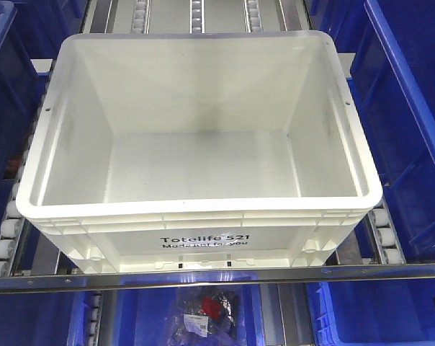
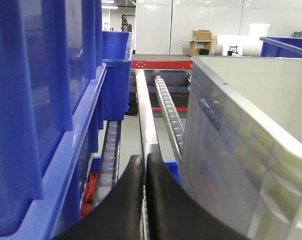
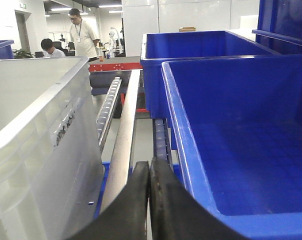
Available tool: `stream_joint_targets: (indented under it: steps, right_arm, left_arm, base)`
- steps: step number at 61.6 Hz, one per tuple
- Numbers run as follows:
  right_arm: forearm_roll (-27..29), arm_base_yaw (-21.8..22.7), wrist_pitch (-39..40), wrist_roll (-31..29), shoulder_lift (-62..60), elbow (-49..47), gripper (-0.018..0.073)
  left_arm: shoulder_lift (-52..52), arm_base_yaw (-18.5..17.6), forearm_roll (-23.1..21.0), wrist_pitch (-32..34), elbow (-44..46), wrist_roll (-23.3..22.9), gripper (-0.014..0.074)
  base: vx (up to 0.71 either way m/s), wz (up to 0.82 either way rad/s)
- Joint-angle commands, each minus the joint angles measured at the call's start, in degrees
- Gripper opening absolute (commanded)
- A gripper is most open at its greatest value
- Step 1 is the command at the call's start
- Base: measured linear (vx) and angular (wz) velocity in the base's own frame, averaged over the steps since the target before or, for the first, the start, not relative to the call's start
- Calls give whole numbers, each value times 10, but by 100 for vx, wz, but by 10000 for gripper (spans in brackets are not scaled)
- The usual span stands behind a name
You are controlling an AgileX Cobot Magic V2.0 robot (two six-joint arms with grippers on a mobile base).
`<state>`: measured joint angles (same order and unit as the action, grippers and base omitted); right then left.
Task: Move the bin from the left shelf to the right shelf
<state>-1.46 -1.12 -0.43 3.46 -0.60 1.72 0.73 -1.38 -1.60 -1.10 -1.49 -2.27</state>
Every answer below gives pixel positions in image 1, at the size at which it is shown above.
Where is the white Totelife plastic bin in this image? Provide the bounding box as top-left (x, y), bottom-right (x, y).
top-left (16, 30), bottom-right (382, 274)

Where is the blue bin lower middle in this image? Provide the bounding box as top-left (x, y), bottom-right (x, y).
top-left (83, 285), bottom-right (264, 345)

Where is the blue bin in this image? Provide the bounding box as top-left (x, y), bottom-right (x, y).
top-left (306, 278), bottom-right (435, 345)
top-left (83, 285), bottom-right (264, 345)
top-left (0, 292), bottom-right (88, 345)

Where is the blue bin right shelf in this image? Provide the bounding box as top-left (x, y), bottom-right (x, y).
top-left (307, 1), bottom-right (435, 262)

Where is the blue bin shelf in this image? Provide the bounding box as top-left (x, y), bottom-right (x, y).
top-left (0, 0), bottom-right (56, 231)
top-left (307, 1), bottom-right (435, 262)

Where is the blue bin lower left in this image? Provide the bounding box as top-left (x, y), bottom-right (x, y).
top-left (0, 292), bottom-right (88, 345)

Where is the blue bin lower right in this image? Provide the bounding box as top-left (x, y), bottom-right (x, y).
top-left (306, 278), bottom-right (435, 345)

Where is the blue bin left shelf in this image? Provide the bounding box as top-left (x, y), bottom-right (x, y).
top-left (0, 0), bottom-right (56, 231)

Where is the plastic bag with parts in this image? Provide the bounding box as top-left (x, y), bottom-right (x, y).
top-left (163, 286), bottom-right (241, 345)

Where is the rear roller track right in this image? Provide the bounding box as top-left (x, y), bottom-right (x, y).
top-left (243, 0), bottom-right (263, 32)

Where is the rear roller track middle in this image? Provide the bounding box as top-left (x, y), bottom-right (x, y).
top-left (189, 0), bottom-right (205, 34)

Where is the rear roller track left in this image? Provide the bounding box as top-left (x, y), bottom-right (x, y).
top-left (131, 0), bottom-right (151, 34)

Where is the lower roller track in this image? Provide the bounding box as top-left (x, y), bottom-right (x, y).
top-left (86, 291), bottom-right (103, 346)

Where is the right white roller track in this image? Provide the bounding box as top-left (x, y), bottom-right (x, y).
top-left (364, 184), bottom-right (407, 265)

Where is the white roller track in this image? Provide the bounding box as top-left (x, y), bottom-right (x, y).
top-left (364, 184), bottom-right (407, 265)
top-left (0, 91), bottom-right (46, 278)

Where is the left white roller track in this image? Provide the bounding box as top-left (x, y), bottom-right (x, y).
top-left (0, 91), bottom-right (46, 278)

